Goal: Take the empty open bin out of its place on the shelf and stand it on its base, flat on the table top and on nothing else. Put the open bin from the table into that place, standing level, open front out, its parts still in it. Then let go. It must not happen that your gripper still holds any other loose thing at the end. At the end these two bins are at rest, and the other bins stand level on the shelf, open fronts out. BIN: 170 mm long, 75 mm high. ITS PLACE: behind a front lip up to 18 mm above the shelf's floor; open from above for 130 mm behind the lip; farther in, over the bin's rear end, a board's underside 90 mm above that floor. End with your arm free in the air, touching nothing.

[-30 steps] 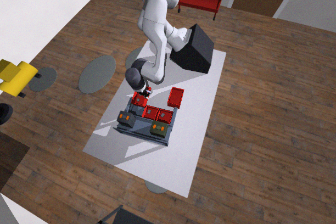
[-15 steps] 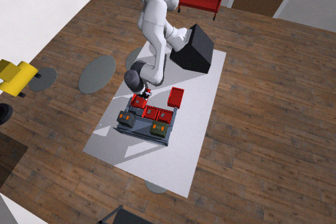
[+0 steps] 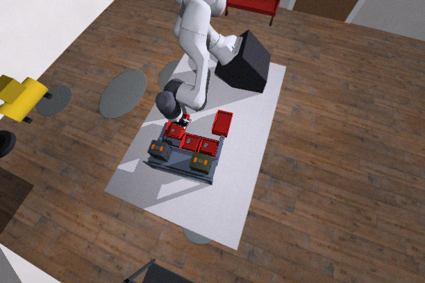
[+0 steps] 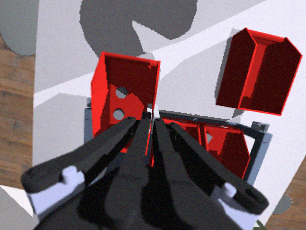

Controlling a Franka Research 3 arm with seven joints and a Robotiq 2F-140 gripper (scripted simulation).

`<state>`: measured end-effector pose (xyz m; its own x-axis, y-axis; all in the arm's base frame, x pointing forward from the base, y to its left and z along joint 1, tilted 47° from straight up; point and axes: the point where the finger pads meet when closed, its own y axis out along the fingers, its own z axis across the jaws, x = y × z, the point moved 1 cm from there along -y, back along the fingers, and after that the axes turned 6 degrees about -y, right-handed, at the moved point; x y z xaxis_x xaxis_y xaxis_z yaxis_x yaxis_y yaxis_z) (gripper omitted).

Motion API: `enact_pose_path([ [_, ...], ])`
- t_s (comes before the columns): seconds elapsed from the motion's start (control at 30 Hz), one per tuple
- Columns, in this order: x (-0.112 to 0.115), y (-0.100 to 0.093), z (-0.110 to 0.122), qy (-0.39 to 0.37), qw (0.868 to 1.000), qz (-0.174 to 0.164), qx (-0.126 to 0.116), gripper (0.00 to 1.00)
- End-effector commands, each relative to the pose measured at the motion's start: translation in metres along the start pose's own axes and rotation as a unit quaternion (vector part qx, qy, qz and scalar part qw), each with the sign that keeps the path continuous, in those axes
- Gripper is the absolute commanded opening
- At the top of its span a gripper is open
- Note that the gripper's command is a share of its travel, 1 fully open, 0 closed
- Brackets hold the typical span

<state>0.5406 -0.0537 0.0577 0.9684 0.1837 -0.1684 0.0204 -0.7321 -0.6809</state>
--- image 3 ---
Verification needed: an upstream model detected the red bin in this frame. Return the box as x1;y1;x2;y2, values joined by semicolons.
197;137;219;157
164;113;190;141
212;110;233;137
179;133;202;152

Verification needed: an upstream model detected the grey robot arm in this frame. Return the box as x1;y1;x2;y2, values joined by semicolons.
156;0;243;122

